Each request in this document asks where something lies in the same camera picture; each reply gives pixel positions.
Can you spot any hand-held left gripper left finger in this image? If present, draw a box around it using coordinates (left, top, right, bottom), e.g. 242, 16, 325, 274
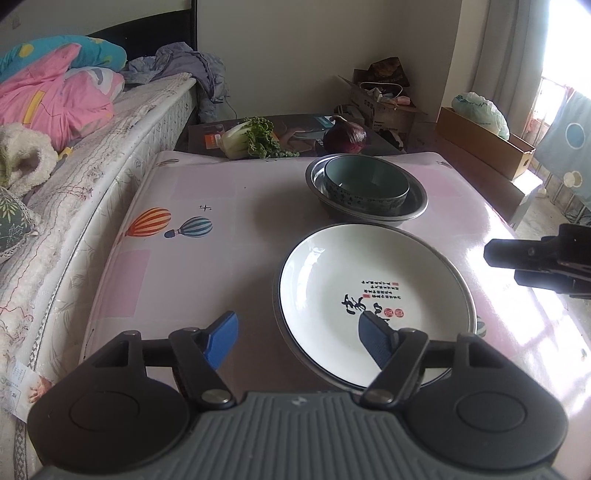
95, 311, 239, 410

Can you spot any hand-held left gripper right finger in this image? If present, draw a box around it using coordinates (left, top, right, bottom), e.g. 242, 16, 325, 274
359, 310, 502, 410

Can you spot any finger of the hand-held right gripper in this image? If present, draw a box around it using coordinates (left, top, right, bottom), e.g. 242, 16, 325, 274
514, 268, 591, 296
484, 239, 559, 268

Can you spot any white ceramic plate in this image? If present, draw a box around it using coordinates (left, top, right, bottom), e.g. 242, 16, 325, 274
278, 224, 474, 389

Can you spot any teal ceramic bowl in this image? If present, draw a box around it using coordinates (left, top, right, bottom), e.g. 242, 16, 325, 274
323, 154, 411, 217

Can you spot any low wooden cabinet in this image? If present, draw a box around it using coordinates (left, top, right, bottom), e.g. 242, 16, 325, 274
406, 134, 544, 232

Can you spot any blue towel with circles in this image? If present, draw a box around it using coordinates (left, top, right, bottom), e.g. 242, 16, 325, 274
537, 89, 591, 195

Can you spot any long cardboard box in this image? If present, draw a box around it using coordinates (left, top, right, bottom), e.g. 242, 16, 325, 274
436, 106, 537, 181

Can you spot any white green plastic bag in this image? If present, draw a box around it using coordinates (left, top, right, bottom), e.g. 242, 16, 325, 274
451, 91, 510, 141

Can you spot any open cardboard box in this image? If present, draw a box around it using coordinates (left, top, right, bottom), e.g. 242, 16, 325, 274
337, 75, 428, 136

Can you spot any napa cabbage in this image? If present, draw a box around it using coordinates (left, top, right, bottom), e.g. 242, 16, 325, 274
220, 117, 302, 160

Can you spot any white printed card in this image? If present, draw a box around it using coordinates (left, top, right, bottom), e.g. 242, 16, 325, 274
0, 360, 57, 424

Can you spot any red cabbage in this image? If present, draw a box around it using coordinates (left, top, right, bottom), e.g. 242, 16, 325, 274
322, 116, 368, 155

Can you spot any grey curtain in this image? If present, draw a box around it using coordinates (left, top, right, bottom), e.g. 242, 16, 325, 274
479, 0, 551, 121

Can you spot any dark printed bag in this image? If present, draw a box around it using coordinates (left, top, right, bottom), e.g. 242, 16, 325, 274
367, 57, 412, 89

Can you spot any dark printed flat box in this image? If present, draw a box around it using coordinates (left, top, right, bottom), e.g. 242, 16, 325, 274
174, 114, 408, 160

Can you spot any white quilted mattress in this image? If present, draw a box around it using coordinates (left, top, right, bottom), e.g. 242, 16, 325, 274
0, 74, 199, 462

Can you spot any green floral pillow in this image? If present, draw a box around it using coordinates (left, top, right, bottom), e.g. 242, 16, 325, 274
0, 186, 42, 265

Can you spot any white fleece blanket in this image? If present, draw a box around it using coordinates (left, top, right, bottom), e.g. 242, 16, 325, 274
0, 121, 59, 198

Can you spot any grey clothes pile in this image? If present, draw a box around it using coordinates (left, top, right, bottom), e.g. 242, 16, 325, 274
121, 42, 230, 123

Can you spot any pink and blue quilt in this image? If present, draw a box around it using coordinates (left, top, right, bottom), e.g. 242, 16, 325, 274
0, 37, 128, 154

